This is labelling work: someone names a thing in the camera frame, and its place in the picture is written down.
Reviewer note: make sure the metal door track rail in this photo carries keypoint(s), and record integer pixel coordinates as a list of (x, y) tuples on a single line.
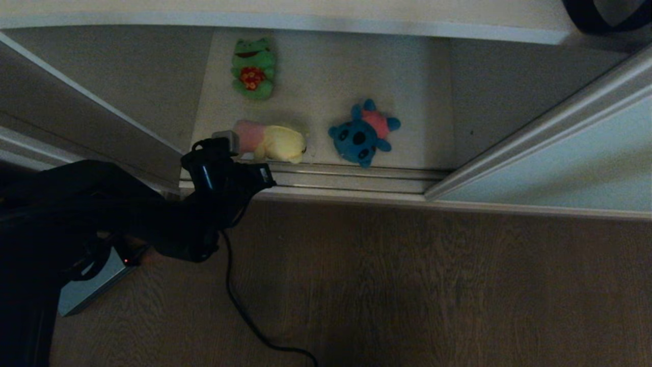
[(351, 178)]

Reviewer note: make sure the blue turtle plush toy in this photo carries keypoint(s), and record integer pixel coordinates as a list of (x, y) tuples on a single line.
[(362, 133)]

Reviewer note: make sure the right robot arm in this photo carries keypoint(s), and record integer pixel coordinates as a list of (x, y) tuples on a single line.
[(606, 14)]

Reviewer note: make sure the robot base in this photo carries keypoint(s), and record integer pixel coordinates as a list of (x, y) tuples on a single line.
[(89, 288)]

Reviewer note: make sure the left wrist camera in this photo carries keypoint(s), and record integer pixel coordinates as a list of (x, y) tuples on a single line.
[(227, 138)]

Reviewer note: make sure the white sliding wardrobe door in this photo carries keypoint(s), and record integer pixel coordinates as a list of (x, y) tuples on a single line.
[(555, 163)]

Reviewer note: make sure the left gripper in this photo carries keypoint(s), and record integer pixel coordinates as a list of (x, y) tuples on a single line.
[(232, 176)]

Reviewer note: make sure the green frog plush toy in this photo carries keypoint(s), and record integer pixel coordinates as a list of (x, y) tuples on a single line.
[(253, 68)]

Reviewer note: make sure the white wardrobe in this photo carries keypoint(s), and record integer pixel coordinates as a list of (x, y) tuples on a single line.
[(326, 76)]

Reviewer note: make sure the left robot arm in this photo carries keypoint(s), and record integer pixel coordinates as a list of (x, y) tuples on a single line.
[(97, 204)]

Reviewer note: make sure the yellow and pink plush toy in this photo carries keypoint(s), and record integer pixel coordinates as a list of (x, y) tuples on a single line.
[(277, 142)]

